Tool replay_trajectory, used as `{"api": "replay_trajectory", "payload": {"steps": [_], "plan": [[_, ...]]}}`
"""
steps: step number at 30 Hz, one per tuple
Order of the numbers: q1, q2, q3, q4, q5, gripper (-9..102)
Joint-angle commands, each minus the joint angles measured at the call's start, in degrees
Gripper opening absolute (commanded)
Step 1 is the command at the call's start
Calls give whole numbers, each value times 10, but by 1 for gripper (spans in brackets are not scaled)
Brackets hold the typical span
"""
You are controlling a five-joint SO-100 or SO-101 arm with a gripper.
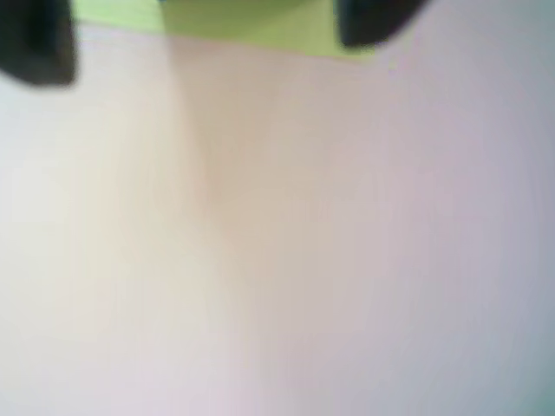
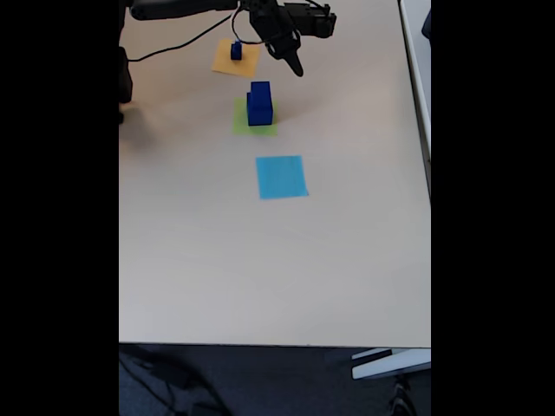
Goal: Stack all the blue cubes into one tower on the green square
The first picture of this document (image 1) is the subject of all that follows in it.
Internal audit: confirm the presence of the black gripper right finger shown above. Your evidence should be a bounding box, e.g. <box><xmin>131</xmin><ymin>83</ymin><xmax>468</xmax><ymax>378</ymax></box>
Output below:
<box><xmin>336</xmin><ymin>0</ymin><xmax>429</xmax><ymax>48</ymax></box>

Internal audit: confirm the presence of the green paper square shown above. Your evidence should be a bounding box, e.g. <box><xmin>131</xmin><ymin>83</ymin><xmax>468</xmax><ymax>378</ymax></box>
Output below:
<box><xmin>71</xmin><ymin>0</ymin><xmax>379</xmax><ymax>62</ymax></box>

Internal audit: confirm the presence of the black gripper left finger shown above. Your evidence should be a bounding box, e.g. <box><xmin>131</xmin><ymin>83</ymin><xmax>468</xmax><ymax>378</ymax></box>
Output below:
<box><xmin>0</xmin><ymin>0</ymin><xmax>79</xmax><ymax>86</ymax></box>

